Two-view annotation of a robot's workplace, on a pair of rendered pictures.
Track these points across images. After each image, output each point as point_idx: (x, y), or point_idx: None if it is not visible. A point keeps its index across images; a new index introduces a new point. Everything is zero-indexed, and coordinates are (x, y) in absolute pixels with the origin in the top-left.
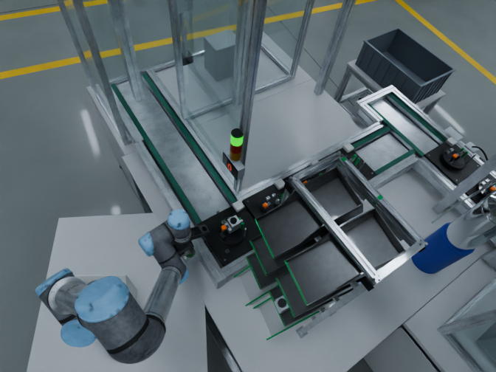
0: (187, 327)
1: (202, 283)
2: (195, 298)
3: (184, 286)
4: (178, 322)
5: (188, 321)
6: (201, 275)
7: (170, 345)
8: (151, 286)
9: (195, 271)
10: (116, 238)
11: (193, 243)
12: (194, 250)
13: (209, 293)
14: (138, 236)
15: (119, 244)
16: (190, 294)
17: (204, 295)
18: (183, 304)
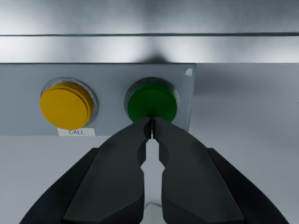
0: (297, 160)
1: (244, 78)
2: (262, 115)
3: (211, 124)
4: (273, 169)
5: (290, 153)
6: (220, 67)
7: (292, 196)
8: (160, 181)
9: (195, 80)
10: (9, 195)
11: (115, 62)
12: (155, 80)
13: (287, 73)
14: (15, 162)
15: (28, 197)
16: (243, 122)
17: (276, 92)
18: (248, 146)
